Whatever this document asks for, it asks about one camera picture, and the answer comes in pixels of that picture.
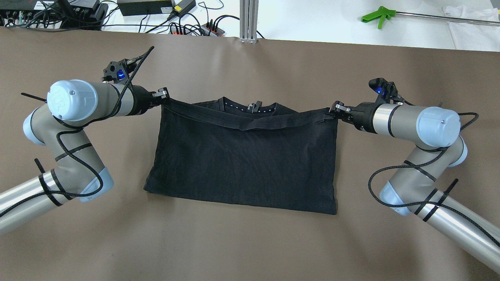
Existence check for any black graphic t-shirt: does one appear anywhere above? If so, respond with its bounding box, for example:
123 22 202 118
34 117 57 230
144 97 338 215

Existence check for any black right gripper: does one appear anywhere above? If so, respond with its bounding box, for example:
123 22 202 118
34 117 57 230
331 101 377 133

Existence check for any green handled grabber tool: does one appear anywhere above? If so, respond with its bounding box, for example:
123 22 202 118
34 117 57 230
361 6 500 30

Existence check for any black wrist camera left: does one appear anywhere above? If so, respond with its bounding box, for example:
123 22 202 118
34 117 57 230
101 57 140 84

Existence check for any aluminium frame post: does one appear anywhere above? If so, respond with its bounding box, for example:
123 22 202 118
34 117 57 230
239 0 259 44

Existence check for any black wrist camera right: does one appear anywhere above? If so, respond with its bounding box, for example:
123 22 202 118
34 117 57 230
368 78 405 105

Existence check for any black power adapter box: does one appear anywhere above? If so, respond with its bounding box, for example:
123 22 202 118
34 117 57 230
116 0 175 16

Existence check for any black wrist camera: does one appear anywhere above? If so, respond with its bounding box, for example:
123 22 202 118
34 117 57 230
368 78 405 105
101 57 140 84

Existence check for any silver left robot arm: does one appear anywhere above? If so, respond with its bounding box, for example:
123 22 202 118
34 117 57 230
0 80 168 234

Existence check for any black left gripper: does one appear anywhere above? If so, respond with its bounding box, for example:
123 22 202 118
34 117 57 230
131 87 170 116

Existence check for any black electronics hub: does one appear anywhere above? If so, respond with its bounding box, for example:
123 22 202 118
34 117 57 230
0 0 109 30

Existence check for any white folded cloth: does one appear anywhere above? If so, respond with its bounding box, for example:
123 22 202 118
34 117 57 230
443 5 500 52

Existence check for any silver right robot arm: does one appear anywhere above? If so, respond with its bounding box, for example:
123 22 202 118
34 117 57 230
330 101 500 272

